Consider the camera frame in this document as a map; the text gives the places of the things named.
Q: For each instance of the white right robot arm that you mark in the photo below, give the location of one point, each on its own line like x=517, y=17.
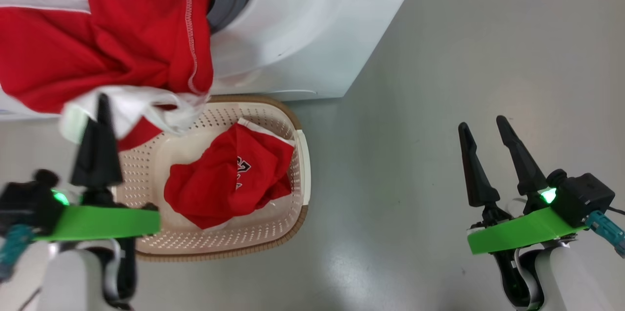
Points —
x=566, y=281

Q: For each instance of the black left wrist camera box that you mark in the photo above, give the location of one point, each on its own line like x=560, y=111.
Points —
x=24, y=203

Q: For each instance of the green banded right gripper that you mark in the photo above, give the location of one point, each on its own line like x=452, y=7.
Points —
x=522, y=233

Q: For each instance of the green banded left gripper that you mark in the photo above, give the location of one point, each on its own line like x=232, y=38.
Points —
x=107, y=223

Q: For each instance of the red garment with white trim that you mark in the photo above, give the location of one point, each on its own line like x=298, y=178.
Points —
x=122, y=32

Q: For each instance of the white front-load washing machine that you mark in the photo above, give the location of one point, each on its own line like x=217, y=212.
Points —
x=317, y=47

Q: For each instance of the cream perforated laundry basket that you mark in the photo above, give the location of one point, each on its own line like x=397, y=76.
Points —
x=273, y=238

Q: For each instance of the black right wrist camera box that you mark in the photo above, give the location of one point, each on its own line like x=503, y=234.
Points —
x=586, y=196

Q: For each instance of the red jersey with number print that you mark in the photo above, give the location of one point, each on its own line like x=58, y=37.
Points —
x=229, y=179

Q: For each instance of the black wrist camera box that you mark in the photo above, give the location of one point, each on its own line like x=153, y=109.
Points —
x=586, y=196
x=24, y=203

